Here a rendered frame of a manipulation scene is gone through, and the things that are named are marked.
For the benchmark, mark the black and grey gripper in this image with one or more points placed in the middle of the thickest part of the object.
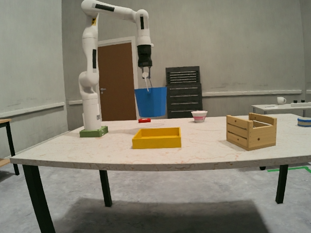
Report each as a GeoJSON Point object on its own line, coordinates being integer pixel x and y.
{"type": "Point", "coordinates": [144, 53]}

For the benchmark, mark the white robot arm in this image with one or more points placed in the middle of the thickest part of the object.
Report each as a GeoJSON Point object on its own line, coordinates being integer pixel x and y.
{"type": "Point", "coordinates": [89, 78]}

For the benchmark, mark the wooden crate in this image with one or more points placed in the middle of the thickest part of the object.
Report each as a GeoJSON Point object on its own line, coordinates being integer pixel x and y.
{"type": "Point", "coordinates": [249, 134]}

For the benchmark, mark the small round tin with beige lid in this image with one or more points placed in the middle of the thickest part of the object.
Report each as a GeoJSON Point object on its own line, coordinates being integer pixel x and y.
{"type": "Point", "coordinates": [304, 122]}

